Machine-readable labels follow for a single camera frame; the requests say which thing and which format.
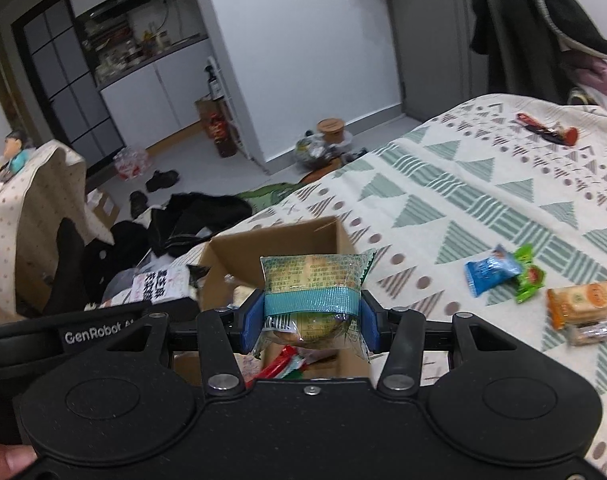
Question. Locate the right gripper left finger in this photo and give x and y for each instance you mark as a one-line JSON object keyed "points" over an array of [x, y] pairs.
{"points": [[204, 350]]}

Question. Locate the white slim rack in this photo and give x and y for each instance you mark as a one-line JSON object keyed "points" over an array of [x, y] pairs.
{"points": [[227, 109]]}

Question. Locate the pink clothing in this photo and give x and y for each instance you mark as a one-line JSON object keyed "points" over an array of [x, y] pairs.
{"points": [[587, 70]]}

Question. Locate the green candy packet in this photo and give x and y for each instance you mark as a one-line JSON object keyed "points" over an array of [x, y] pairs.
{"points": [[531, 278]]}

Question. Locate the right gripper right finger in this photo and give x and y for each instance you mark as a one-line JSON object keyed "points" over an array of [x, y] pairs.
{"points": [[405, 336]]}

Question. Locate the person's left hand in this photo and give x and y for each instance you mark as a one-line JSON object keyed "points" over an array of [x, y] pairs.
{"points": [[14, 459]]}

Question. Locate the spray bottle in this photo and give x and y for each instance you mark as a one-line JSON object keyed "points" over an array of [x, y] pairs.
{"points": [[215, 89]]}

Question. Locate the small clear wrapped snack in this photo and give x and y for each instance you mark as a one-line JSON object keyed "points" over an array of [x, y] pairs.
{"points": [[587, 333]]}

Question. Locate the red white plastic bag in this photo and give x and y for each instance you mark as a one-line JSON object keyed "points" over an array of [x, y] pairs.
{"points": [[131, 163]]}

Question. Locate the black shoe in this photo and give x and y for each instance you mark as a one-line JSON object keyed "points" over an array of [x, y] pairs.
{"points": [[161, 180], [138, 204]]}

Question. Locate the black coat on chair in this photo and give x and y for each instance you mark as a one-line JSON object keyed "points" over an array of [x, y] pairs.
{"points": [[524, 40]]}

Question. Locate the patterned bed cover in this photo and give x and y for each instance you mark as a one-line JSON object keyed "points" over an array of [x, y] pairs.
{"points": [[444, 194]]}

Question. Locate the red white snack bar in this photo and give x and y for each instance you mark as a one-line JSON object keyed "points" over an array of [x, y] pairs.
{"points": [[283, 364]]}

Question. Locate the black clothes on floor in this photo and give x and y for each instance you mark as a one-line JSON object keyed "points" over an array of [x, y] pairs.
{"points": [[84, 270]]}

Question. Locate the green teal pastry pack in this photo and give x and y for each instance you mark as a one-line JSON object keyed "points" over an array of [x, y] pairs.
{"points": [[312, 302]]}

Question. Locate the brown cardboard box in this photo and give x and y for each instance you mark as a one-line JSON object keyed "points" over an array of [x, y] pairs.
{"points": [[234, 260]]}

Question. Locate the dotted beige cloth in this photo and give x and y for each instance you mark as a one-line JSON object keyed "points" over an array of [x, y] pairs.
{"points": [[50, 187]]}

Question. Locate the cork lid jar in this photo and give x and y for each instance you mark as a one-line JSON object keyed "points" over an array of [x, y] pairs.
{"points": [[332, 130]]}

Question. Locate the orange biscuit stick pack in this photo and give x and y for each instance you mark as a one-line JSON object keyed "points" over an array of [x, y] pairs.
{"points": [[577, 304]]}

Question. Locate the white kitchen cabinet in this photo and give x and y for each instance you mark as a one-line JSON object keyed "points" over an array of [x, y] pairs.
{"points": [[149, 59]]}

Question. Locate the grey door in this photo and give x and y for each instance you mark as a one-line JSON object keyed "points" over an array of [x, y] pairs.
{"points": [[437, 67]]}

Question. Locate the doll figure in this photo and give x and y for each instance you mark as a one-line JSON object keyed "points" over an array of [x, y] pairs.
{"points": [[17, 148]]}

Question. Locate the blue snack packet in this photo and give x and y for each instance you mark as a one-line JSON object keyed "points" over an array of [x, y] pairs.
{"points": [[499, 267]]}

